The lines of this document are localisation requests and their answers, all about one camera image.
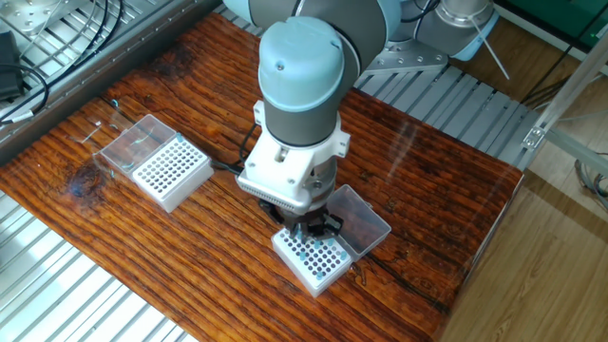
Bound black power adapter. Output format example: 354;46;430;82
0;30;26;102

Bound thin black adapter cables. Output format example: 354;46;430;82
0;0;125;125

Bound clear plastic holder lid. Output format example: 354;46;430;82
99;113;178;180
325;183;392;262

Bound glossy wood grain board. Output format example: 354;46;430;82
0;11;524;342

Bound silver metal mounting plate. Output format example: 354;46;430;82
0;0;67;37

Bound aluminium frame beam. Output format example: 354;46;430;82
521;30;608;177

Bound black gripper cable bundle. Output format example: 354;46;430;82
208;121;262;177

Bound grey cable bundle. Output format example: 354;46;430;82
573;151;608;213

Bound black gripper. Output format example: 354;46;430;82
259;201;344;238

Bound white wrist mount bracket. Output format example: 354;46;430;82
236;99;352;215

